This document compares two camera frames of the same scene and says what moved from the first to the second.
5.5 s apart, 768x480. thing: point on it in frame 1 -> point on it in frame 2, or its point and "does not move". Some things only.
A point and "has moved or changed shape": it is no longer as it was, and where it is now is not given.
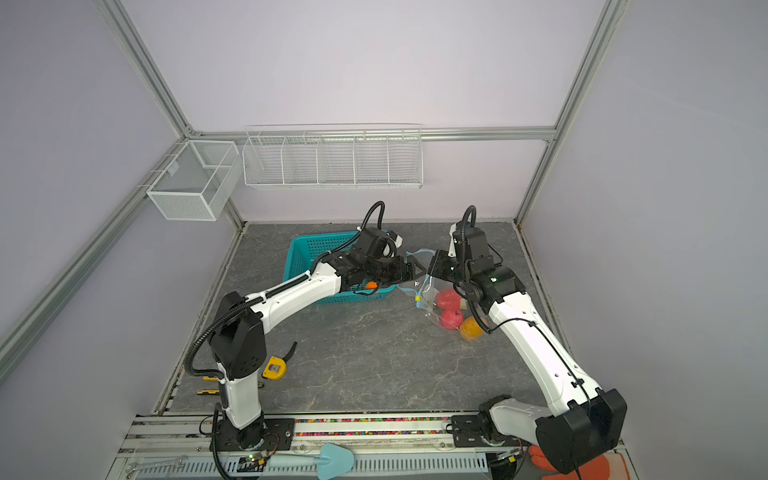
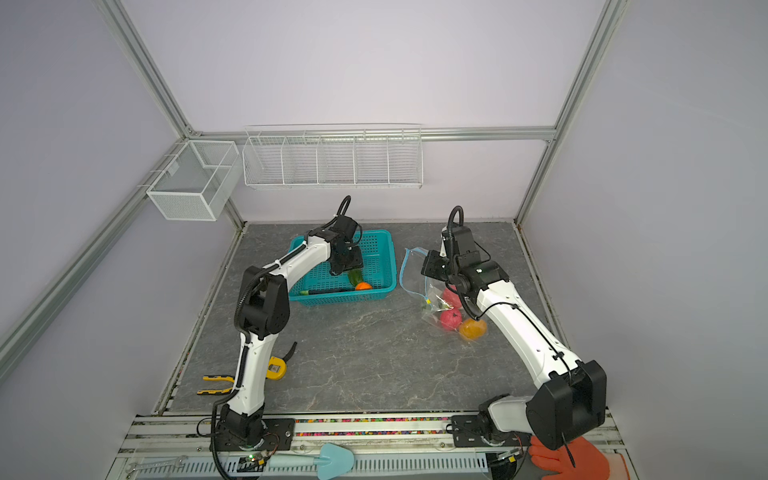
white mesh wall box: x=194 y=183 does not move
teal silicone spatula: x=333 y=461 does not move
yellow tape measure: x=276 y=367 does not move
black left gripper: x=400 y=276 -> x=358 y=262
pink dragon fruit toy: x=452 y=319 does not move
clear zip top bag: x=437 y=298 has moved or changed shape
